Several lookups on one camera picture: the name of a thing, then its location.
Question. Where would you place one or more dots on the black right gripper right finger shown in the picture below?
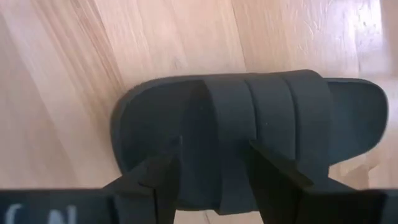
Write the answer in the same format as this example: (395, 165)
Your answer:
(311, 205)

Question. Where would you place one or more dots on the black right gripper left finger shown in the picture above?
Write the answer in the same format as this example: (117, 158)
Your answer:
(93, 205)

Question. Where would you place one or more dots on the black slide sandal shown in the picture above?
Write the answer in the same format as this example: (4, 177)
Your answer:
(233, 118)

